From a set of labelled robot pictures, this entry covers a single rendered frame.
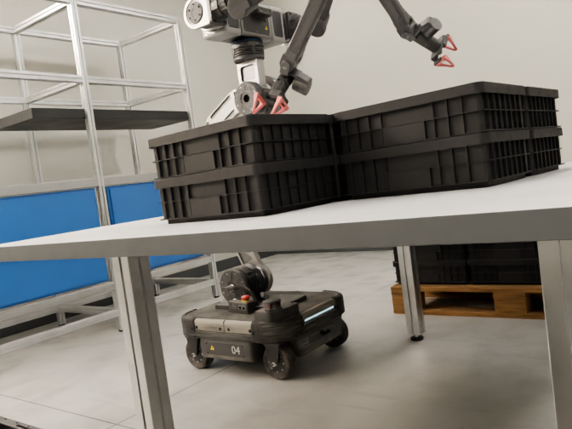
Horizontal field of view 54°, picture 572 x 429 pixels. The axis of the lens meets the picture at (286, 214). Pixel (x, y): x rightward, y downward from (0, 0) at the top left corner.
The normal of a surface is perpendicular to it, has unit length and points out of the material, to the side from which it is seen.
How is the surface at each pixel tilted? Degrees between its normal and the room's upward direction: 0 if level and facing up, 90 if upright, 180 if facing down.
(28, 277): 90
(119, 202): 90
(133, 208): 90
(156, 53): 90
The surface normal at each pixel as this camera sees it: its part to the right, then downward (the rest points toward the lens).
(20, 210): 0.79, -0.07
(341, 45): -0.59, 0.13
